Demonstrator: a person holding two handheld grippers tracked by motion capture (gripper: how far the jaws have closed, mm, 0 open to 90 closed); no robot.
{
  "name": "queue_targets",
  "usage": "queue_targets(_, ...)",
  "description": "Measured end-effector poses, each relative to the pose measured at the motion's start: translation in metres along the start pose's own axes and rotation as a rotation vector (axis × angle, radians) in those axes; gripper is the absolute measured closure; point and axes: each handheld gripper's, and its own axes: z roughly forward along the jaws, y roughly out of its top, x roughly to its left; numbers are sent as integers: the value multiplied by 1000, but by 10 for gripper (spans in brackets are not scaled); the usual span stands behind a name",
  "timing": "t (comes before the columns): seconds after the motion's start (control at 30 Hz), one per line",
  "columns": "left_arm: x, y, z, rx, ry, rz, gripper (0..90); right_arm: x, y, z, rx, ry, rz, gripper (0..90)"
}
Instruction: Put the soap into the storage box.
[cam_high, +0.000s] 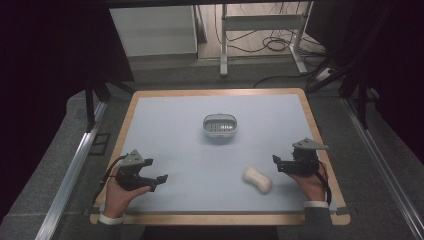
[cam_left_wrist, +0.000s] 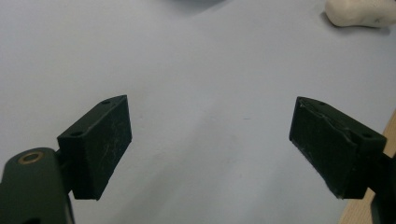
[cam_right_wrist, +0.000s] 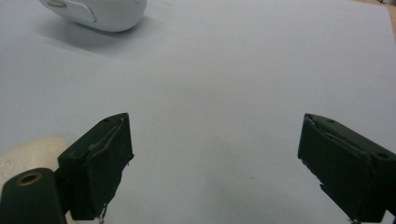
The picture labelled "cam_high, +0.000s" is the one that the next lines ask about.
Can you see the white metal desk frame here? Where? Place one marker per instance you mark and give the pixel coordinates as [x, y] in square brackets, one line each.
[263, 23]

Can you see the dark curtain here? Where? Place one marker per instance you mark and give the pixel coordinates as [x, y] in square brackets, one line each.
[50, 50]
[393, 66]

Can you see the person's right hand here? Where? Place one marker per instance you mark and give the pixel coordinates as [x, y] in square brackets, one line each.
[310, 186]

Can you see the white soap bar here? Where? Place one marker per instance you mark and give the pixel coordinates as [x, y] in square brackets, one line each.
[256, 180]

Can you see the light blue table mat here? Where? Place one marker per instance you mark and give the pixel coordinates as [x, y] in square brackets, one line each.
[200, 166]

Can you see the wooden table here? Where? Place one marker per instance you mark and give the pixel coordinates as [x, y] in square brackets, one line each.
[213, 219]

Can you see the person's left hand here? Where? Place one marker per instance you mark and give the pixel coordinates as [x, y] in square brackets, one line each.
[116, 200]

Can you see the aluminium rail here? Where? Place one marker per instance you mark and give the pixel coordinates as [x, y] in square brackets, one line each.
[383, 166]
[70, 173]

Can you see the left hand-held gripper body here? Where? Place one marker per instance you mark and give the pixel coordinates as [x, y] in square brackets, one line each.
[130, 178]

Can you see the black metal stand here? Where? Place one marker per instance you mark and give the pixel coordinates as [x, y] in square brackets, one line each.
[356, 90]
[91, 103]

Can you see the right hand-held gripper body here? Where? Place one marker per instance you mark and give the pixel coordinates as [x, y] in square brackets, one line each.
[303, 161]

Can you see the white cabinet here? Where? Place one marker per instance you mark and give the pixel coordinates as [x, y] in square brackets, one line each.
[153, 30]

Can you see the white power strip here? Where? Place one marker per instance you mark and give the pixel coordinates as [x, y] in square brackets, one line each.
[324, 74]

